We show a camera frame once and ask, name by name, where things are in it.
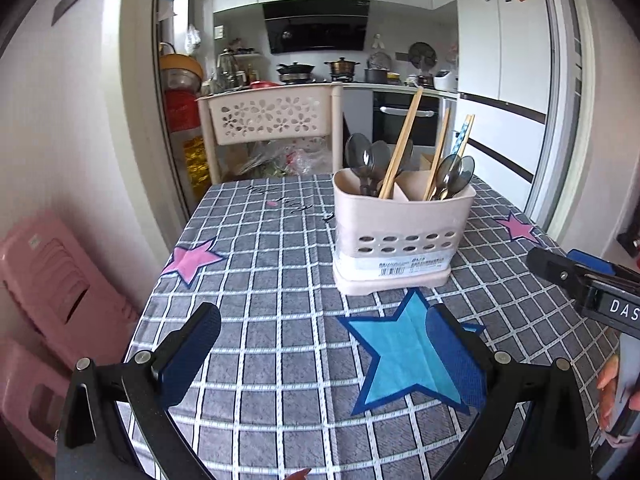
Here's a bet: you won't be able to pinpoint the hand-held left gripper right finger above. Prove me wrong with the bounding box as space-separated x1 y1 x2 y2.
425 302 593 480

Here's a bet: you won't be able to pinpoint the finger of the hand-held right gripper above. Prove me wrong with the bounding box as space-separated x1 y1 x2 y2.
567 249 617 276
526 246 601 306

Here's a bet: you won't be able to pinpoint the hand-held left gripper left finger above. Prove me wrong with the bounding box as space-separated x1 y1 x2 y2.
57 301 223 480

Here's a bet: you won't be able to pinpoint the beige plastic utensil holder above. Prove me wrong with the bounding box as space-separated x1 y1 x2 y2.
332 167 477 296

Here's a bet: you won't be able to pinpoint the blue patterned chopstick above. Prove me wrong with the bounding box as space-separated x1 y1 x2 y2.
451 114 476 160

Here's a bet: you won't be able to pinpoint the wooden chopstick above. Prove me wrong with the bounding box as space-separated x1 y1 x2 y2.
424 108 452 201
385 86 425 200
378 89 420 200

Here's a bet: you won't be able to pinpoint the person's right hand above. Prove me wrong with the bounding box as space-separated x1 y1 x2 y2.
597 356 621 431

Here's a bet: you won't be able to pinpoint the grey checked star tablecloth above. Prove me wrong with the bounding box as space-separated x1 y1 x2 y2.
120 172 621 480

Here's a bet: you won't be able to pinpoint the pink plastic stool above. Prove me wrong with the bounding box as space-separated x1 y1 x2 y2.
0 340 71 457
0 210 142 368

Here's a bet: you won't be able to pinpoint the gold foil bundle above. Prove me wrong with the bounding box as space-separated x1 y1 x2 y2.
184 136 213 198

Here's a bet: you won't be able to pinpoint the bagged green vegetables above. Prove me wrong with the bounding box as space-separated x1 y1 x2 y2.
235 137 333 181

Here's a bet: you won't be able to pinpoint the black built-in oven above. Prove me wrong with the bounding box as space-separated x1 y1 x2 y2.
371 91 443 143

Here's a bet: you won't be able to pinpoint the white refrigerator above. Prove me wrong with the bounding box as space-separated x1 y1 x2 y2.
456 0 551 211

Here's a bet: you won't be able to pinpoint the red bucket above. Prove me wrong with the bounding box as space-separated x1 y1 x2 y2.
165 89 203 133

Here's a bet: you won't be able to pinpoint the beige flower-cut basket trolley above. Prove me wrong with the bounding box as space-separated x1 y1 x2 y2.
196 84 345 186

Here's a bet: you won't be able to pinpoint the steel basin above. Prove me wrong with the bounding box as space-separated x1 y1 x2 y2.
162 71 201 92

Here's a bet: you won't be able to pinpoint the glass kettle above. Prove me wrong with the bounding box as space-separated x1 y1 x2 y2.
217 49 242 88

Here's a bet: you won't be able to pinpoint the yellow basin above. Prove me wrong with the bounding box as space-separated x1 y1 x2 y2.
159 53 205 81

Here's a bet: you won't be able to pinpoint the steel cooking pot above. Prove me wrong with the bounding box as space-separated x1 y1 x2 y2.
324 57 362 81

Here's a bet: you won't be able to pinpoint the black wok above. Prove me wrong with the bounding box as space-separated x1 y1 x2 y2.
276 61 317 83

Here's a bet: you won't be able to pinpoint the black range hood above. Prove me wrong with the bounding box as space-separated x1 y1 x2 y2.
262 0 371 55

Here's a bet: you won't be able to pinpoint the grey wall switch plate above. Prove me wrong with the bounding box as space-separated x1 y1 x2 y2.
52 0 86 26

